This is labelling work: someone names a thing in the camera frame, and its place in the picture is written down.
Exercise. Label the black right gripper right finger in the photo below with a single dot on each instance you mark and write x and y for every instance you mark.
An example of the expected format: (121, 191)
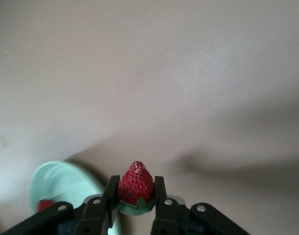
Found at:
(169, 218)

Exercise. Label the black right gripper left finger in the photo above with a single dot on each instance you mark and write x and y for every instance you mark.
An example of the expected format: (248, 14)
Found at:
(100, 215)

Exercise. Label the red strawberry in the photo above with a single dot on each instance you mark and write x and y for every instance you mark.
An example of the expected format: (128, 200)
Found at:
(136, 186)
(44, 205)

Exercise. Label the pale green round plate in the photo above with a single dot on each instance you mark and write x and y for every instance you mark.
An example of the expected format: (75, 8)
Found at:
(66, 181)

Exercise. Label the brown table cover sheet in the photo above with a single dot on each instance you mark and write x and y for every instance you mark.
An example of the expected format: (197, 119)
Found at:
(149, 73)

